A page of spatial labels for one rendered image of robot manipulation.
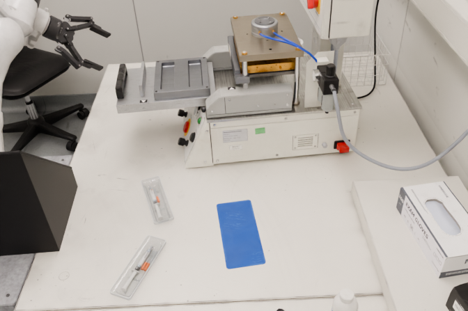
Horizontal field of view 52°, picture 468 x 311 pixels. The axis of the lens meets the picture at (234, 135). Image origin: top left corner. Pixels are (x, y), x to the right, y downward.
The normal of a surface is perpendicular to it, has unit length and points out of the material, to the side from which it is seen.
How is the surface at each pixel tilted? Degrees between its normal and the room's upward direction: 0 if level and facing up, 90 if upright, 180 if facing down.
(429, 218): 6
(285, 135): 90
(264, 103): 90
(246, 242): 0
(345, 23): 90
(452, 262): 88
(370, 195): 0
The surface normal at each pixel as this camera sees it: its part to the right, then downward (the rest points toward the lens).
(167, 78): -0.04, -0.80
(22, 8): 0.66, -0.27
